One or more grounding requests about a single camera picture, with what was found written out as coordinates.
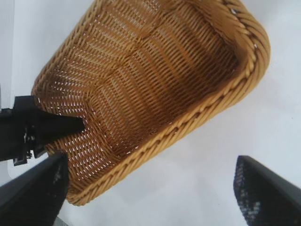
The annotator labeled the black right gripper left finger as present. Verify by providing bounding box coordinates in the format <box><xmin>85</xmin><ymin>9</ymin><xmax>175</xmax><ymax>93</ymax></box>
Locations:
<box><xmin>0</xmin><ymin>152</ymin><xmax>70</xmax><ymax>226</ymax></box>

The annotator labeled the tan woven wicker basket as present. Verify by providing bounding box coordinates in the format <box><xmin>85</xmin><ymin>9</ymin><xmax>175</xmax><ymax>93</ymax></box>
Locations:
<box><xmin>30</xmin><ymin>0</ymin><xmax>271</xmax><ymax>207</ymax></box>

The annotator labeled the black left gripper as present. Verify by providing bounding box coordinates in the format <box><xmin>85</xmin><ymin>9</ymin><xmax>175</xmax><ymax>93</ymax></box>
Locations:
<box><xmin>0</xmin><ymin>95</ymin><xmax>85</xmax><ymax>167</ymax></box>

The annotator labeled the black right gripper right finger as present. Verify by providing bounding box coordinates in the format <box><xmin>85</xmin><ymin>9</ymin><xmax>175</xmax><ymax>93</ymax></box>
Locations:
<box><xmin>233</xmin><ymin>154</ymin><xmax>301</xmax><ymax>226</ymax></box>

